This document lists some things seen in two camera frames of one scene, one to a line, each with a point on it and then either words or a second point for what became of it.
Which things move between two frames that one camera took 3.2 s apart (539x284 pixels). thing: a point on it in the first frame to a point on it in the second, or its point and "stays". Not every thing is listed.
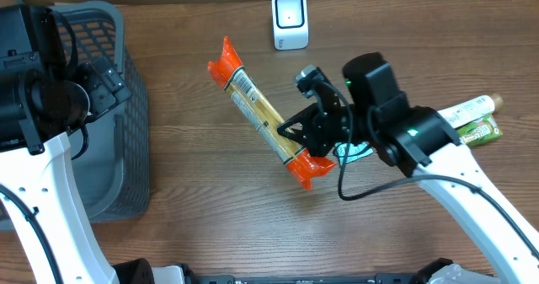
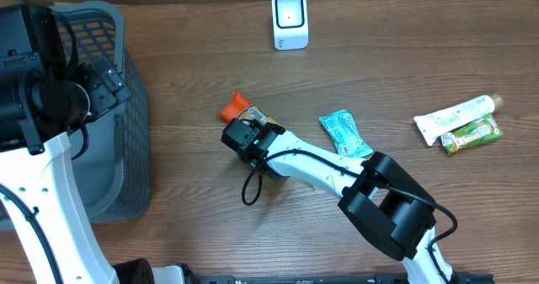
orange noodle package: [229, 72] to [243, 109]
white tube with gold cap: [466, 112] stays
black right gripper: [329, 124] to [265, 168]
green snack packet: [480, 132] stays
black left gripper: [106, 82] stays
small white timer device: [290, 24] stays
